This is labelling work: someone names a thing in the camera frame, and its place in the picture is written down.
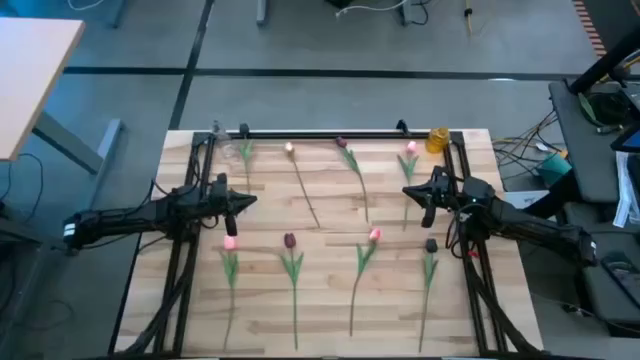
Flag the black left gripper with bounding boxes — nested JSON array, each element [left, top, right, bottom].
[[208, 172, 258, 238]]

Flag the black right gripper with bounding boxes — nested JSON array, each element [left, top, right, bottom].
[[402, 166, 459, 229]]

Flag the dark purple artificial tulip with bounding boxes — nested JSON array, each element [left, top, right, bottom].
[[238, 122, 255, 196]]

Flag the black artificial tulip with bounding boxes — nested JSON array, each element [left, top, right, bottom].
[[418, 238, 440, 354]]

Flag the dark red artificial tulip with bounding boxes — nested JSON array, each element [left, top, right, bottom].
[[335, 136, 371, 225], [278, 232, 305, 352]]

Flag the coral pink artificial tulip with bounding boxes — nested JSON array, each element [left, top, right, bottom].
[[348, 227, 384, 338]]

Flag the pale pink artificial tulip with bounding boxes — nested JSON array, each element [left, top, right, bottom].
[[283, 141, 322, 230]]

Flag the yellow glass vase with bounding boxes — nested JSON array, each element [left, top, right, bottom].
[[424, 126, 451, 155]]

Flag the clear glass vase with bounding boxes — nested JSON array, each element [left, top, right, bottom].
[[210, 119, 239, 160]]

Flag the teal plastic container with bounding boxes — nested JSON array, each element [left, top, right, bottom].
[[535, 152, 573, 187]]

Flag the dark grey workstation cart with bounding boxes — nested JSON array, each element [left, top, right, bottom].
[[547, 78, 640, 337]]

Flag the white paper sheets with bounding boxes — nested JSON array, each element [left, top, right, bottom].
[[613, 150, 640, 229]]

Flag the black handheld controller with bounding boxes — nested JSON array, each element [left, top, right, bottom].
[[599, 251, 640, 296]]

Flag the tablet with blue screen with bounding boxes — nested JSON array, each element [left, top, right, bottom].
[[610, 124, 640, 154]]

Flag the black diagonal stand pole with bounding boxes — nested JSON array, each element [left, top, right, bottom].
[[568, 28, 640, 95]]

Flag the light wooden desk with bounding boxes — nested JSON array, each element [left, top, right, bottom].
[[0, 17, 125, 177]]

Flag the white floor cable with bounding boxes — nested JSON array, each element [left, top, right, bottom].
[[333, 0, 410, 19]]

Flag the black coiled cable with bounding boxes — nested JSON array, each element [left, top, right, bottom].
[[585, 88, 632, 135]]

